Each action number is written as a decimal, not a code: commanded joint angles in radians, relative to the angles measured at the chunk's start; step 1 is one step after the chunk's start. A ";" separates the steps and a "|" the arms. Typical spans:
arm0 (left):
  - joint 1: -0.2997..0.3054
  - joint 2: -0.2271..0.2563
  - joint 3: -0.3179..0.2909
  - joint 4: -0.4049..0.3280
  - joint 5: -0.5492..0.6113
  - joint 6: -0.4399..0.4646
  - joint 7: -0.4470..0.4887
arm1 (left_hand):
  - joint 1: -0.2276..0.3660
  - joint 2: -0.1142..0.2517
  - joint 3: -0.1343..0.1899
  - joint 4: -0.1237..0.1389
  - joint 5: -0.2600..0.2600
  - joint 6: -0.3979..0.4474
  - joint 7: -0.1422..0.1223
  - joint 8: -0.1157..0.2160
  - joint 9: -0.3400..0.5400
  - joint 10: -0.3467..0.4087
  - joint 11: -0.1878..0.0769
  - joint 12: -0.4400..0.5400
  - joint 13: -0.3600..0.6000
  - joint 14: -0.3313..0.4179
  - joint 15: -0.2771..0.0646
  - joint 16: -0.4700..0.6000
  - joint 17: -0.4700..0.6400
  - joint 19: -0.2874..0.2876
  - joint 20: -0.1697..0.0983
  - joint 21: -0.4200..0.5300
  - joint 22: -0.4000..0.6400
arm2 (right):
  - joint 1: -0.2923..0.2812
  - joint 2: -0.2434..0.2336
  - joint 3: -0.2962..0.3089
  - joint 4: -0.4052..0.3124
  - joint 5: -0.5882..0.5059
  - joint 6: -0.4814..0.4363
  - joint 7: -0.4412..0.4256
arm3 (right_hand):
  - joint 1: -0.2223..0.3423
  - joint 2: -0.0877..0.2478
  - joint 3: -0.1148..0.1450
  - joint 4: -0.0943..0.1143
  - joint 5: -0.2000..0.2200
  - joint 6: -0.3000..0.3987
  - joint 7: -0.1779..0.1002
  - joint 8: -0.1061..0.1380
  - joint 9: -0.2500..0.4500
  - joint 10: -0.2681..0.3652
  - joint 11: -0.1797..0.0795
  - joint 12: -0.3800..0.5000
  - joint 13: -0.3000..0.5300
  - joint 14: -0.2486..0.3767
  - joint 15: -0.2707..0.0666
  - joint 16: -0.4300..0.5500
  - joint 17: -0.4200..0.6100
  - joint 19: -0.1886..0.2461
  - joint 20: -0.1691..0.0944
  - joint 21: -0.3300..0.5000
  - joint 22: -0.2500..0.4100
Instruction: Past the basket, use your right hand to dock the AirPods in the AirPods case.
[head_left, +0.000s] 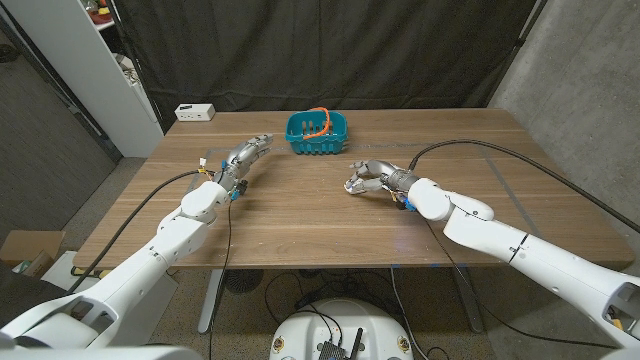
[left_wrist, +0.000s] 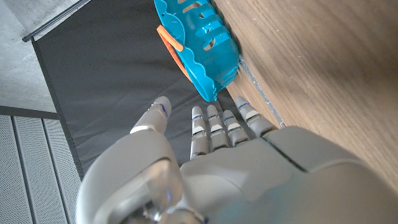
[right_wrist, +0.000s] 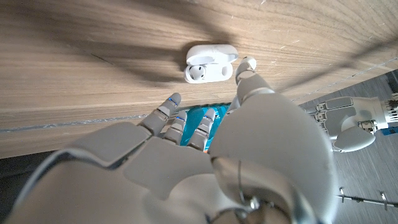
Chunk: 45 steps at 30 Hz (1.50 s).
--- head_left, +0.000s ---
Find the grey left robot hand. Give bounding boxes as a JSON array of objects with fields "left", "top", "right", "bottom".
[{"left": 217, "top": 132, "right": 275, "bottom": 200}]

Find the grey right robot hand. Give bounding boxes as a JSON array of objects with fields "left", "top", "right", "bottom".
[{"left": 343, "top": 159, "right": 421, "bottom": 211}]

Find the teal plastic basket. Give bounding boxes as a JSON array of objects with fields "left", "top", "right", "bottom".
[{"left": 284, "top": 109, "right": 350, "bottom": 156}]

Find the white power strip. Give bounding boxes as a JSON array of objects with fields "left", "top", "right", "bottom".
[{"left": 174, "top": 103, "right": 217, "bottom": 122}]

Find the round black floor fan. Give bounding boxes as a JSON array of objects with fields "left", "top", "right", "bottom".
[{"left": 223, "top": 269, "right": 265, "bottom": 294}]

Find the black backdrop curtain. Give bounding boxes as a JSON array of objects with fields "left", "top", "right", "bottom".
[{"left": 112, "top": 0, "right": 539, "bottom": 134}]

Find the white table leg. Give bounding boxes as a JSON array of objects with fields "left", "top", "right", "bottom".
[
  {"left": 197, "top": 268, "right": 226, "bottom": 335},
  {"left": 452, "top": 267, "right": 485, "bottom": 335}
]

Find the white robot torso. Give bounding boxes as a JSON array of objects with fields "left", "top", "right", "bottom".
[{"left": 268, "top": 298, "right": 415, "bottom": 360}]

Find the white cabinet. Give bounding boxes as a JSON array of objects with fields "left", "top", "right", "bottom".
[{"left": 0, "top": 0, "right": 165, "bottom": 159}]

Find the white paper sheet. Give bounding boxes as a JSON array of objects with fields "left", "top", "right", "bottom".
[{"left": 42, "top": 249, "right": 84, "bottom": 290}]

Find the brown cardboard box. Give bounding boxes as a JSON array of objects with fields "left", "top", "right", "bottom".
[{"left": 0, "top": 229, "right": 67, "bottom": 278}]

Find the orange cable loop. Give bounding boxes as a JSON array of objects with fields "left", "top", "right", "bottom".
[{"left": 302, "top": 106, "right": 332, "bottom": 141}]

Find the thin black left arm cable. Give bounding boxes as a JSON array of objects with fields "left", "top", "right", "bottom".
[{"left": 208, "top": 199, "right": 234, "bottom": 360}]

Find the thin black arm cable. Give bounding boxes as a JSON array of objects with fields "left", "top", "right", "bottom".
[
  {"left": 208, "top": 199, "right": 234, "bottom": 360},
  {"left": 422, "top": 217, "right": 619, "bottom": 350}
]

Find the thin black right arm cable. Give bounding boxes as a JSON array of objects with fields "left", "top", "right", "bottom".
[{"left": 422, "top": 217, "right": 619, "bottom": 350}]

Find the grey hanging cable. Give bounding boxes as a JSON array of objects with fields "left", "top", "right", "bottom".
[{"left": 389, "top": 267, "right": 424, "bottom": 360}]

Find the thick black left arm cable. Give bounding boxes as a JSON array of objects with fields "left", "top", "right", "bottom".
[{"left": 67, "top": 169, "right": 217, "bottom": 294}]

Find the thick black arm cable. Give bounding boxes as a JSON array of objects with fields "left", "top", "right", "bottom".
[
  {"left": 408, "top": 138, "right": 640, "bottom": 234},
  {"left": 67, "top": 169, "right": 217, "bottom": 294}
]

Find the black floor cable loop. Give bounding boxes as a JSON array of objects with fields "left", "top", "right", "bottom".
[{"left": 263, "top": 269, "right": 351, "bottom": 326}]

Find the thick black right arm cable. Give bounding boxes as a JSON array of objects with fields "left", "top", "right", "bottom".
[{"left": 408, "top": 138, "right": 640, "bottom": 234}]

